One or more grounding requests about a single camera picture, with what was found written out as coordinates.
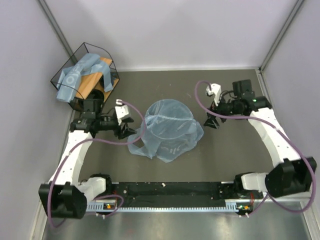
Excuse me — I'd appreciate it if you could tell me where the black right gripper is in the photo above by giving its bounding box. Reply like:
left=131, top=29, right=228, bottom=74
left=203, top=92, right=241, bottom=129

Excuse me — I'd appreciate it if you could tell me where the dark blue trash bin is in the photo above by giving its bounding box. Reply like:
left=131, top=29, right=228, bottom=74
left=145, top=99, right=197, bottom=162

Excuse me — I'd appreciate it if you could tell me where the light blue printed trash bag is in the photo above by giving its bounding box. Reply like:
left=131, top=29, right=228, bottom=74
left=56, top=53, right=114, bottom=103

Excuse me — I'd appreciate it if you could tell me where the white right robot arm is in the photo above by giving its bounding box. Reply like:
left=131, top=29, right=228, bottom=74
left=204, top=79, right=317, bottom=198

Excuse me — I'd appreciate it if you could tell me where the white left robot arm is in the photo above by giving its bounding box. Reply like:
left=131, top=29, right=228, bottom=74
left=38, top=99, right=136, bottom=223

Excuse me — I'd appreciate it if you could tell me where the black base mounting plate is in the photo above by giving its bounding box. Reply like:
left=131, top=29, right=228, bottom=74
left=109, top=181, right=239, bottom=208

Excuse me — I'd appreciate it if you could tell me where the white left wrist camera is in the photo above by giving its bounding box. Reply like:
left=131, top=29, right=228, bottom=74
left=114, top=99, right=131, bottom=126

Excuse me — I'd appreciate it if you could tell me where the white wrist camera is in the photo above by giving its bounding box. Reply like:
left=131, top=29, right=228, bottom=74
left=206, top=83, right=222, bottom=106
left=114, top=99, right=131, bottom=126

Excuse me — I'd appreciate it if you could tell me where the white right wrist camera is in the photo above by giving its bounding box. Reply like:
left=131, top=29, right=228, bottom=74
left=206, top=83, right=222, bottom=106

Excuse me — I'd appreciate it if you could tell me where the black wire shelf rack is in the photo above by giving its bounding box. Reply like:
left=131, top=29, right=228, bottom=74
left=50, top=42, right=120, bottom=112

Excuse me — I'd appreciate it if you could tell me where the aluminium frame rail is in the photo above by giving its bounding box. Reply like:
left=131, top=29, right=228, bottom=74
left=41, top=181, right=313, bottom=213

